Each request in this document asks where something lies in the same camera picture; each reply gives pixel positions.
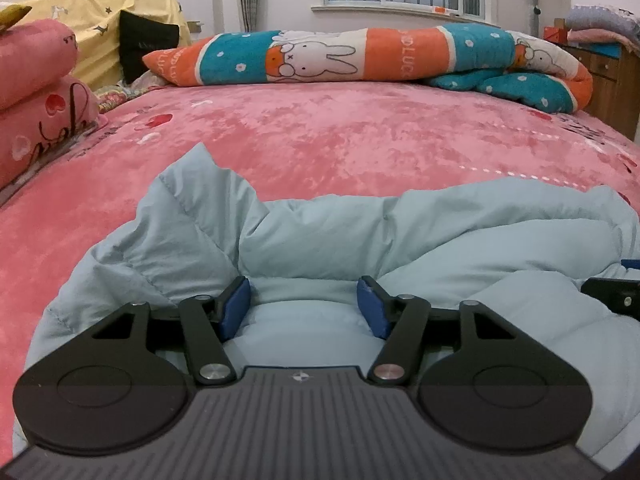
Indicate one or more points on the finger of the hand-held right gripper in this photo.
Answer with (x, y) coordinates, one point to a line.
(615, 295)

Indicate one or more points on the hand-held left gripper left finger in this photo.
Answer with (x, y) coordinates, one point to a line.
(234, 310)

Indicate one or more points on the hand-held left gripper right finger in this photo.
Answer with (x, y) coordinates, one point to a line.
(372, 307)

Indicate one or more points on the light blue puffer jacket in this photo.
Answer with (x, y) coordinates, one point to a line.
(320, 240)

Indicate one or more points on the pink plush bed blanket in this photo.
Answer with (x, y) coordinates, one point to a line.
(325, 135)

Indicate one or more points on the wooden cabinet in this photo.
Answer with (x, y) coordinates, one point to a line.
(615, 95)

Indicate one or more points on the floral bedsheet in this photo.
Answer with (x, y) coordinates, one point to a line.
(120, 95)

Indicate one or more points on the blue mat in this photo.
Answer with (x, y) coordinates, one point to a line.
(602, 50)

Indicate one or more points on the rabbit print rolled blanket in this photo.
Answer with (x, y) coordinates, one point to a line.
(400, 52)

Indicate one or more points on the pink folded blanket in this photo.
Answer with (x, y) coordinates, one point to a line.
(595, 36)

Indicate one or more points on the pink printed pillow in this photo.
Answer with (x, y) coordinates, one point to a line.
(40, 135)

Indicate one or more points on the red box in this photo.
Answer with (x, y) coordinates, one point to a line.
(556, 32)

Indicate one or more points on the folded blankets stack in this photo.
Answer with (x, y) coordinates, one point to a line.
(605, 20)

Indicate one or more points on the black cushion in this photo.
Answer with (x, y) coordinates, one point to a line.
(142, 45)

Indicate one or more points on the pink folded quilts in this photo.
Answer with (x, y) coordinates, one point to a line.
(35, 60)

